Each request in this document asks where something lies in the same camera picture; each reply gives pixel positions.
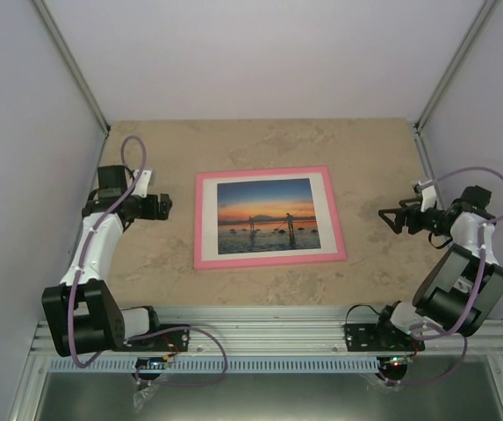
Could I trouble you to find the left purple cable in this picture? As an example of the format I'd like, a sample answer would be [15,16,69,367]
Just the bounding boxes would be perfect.
[66,135,228,388]

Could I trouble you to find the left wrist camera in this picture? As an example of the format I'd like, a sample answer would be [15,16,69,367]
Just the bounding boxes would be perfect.
[132,169,154,198]

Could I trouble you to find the right corner aluminium post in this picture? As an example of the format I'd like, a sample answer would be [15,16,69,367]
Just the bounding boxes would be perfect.
[413,0,500,135]

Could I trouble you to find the white mat board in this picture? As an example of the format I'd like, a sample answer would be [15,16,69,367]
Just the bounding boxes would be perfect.
[200,171,338,260]

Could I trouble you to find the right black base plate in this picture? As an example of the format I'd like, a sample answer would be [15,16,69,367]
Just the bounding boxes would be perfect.
[343,324,426,353]

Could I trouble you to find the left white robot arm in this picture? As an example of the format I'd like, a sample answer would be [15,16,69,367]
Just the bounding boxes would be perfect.
[41,165,173,357]

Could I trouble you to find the corner aluminium post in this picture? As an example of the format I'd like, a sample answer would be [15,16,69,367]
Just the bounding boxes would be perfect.
[31,0,111,137]
[413,0,500,135]

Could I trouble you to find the aluminium rail base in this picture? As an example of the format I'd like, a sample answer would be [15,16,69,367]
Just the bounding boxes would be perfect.
[29,306,503,356]

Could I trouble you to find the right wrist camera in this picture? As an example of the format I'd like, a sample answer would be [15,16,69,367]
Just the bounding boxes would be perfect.
[413,180,437,212]

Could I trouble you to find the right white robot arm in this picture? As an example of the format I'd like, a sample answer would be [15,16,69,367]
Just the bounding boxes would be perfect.
[372,185,503,350]

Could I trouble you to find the sunset photo print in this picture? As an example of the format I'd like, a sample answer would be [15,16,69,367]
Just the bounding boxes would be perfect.
[217,178,321,255]

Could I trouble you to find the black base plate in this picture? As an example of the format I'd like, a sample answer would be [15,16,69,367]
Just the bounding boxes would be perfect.
[116,325,190,353]
[343,324,426,353]

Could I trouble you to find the pink picture frame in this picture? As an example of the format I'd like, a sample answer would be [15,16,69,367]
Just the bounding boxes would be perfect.
[192,165,347,271]

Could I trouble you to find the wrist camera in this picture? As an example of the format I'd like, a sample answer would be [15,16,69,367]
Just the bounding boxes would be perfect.
[413,180,437,212]
[132,169,154,198]

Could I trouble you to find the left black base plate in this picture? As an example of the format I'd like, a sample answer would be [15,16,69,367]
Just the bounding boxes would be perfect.
[116,325,190,353]

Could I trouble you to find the purple cable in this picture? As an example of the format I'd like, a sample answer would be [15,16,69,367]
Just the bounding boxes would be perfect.
[66,135,228,388]
[377,167,503,388]

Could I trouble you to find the left corner aluminium post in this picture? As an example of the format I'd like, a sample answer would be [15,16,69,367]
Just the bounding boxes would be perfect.
[31,0,111,137]

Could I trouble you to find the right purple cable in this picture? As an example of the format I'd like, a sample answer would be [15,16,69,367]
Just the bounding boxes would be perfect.
[377,167,503,388]

